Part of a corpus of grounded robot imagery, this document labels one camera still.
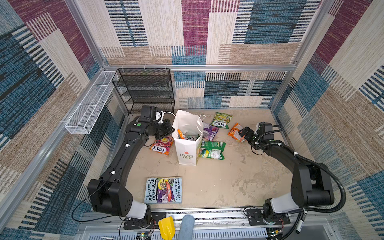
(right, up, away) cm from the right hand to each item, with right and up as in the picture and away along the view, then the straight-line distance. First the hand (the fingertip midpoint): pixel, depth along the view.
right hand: (243, 136), depth 92 cm
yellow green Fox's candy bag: (-10, +10, +18) cm, 23 cm away
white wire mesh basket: (-97, +12, +1) cm, 97 cm away
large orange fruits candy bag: (-37, +2, -11) cm, 38 cm away
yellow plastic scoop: (-43, -41, -21) cm, 63 cm away
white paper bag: (-34, +3, +9) cm, 36 cm away
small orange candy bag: (-3, +2, +10) cm, 11 cm away
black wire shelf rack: (-61, +34, +16) cm, 72 cm away
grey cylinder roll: (-33, -40, -23) cm, 57 cm away
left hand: (-39, +6, -14) cm, 42 cm away
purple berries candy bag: (-19, +2, +13) cm, 23 cm away
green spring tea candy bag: (-18, -8, +2) cm, 20 cm away
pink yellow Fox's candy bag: (-49, -6, +5) cm, 50 cm away
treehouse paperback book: (-46, -28, -11) cm, 55 cm away
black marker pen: (+20, -40, -21) cm, 49 cm away
